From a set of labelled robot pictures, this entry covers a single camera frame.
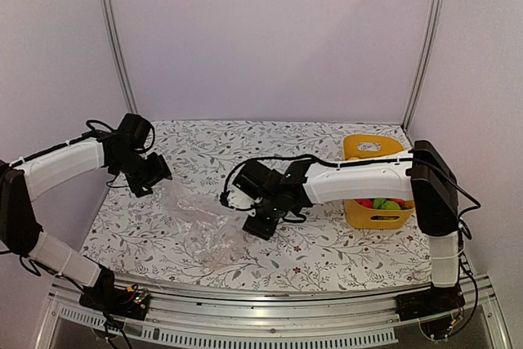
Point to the floral tablecloth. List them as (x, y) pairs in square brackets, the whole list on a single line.
[(135, 236)]

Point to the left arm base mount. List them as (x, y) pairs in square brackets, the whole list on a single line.
[(131, 302)]

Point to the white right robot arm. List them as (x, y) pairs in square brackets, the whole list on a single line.
[(419, 175)]

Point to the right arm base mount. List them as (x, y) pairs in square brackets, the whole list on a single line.
[(442, 308)]

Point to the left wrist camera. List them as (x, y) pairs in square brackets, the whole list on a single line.
[(137, 129)]

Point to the clear zip top bag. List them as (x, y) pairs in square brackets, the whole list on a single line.
[(210, 233)]

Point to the yellow plastic basket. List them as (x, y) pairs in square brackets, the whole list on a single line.
[(367, 146)]

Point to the aluminium front rail frame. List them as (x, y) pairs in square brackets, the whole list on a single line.
[(194, 316)]

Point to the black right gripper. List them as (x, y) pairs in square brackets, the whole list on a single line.
[(263, 231)]

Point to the aluminium post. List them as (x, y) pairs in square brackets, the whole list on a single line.
[(423, 64), (116, 50)]

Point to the left aluminium post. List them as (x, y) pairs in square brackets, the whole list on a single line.
[(116, 50)]

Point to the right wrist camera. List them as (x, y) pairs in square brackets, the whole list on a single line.
[(254, 179)]

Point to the right aluminium post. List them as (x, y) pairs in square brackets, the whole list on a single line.
[(423, 64)]

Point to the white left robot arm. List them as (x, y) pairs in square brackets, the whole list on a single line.
[(122, 151)]

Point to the red apple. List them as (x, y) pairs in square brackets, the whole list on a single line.
[(367, 203)]

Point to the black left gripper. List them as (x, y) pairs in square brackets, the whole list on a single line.
[(160, 170)]

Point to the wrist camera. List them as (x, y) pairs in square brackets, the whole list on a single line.
[(137, 129), (254, 179)]

